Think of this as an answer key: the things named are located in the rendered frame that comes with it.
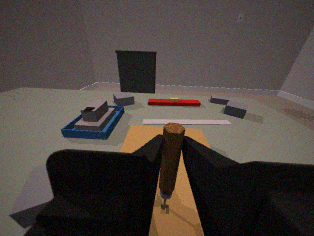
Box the pale pink flat strip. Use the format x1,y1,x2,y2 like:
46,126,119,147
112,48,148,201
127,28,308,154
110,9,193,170
143,119,232,125

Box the brown-handled awl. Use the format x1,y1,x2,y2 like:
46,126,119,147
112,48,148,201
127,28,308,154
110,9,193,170
159,122,185,210

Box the red long bar with tan top patch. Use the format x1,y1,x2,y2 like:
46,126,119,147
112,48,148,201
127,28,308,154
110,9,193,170
148,98,201,107

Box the orange rectangular panel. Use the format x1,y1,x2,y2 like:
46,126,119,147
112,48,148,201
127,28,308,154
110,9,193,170
120,125,211,236

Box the blue rectangular tray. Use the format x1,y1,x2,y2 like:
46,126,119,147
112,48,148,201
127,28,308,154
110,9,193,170
61,105,124,140

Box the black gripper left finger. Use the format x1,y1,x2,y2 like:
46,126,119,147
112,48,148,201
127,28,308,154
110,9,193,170
46,134,163,236

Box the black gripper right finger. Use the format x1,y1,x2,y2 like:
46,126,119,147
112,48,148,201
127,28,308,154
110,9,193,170
182,136,314,236

